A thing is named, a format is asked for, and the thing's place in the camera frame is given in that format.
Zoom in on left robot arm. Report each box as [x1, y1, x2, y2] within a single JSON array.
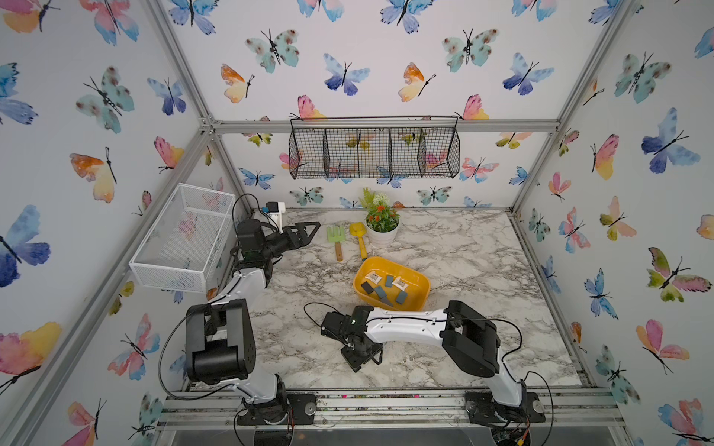
[[185, 219, 321, 405]]

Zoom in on white eraser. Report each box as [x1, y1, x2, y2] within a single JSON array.
[[364, 271, 383, 286], [392, 277, 408, 291]]

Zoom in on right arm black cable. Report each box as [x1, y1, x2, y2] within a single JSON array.
[[484, 317, 556, 446]]

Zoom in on dark grey eraser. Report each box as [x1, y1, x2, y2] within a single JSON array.
[[361, 282, 375, 295]]

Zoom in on black wire wall basket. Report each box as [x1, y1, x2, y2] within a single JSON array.
[[284, 116, 461, 180]]

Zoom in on yellow toy shovel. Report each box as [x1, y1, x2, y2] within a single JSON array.
[[350, 222, 368, 261]]

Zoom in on white mesh wall basket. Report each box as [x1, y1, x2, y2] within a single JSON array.
[[129, 183, 235, 293]]

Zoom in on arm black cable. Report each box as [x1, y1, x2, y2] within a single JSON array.
[[157, 311, 235, 401], [484, 317, 556, 446]]

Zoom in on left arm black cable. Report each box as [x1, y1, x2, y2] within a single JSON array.
[[157, 311, 235, 401]]

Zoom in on yellow plastic storage box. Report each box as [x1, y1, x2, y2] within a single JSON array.
[[353, 256, 431, 311]]

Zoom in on white pot artificial plant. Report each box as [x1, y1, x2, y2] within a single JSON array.
[[360, 188, 401, 248]]

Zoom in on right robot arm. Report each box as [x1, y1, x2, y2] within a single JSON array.
[[319, 300, 527, 409]]

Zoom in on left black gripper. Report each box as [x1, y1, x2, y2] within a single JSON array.
[[260, 223, 319, 261]]

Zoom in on green garden fork wooden handle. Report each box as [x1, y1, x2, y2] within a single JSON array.
[[327, 225, 346, 262]]

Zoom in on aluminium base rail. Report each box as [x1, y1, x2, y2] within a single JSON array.
[[155, 388, 626, 430]]

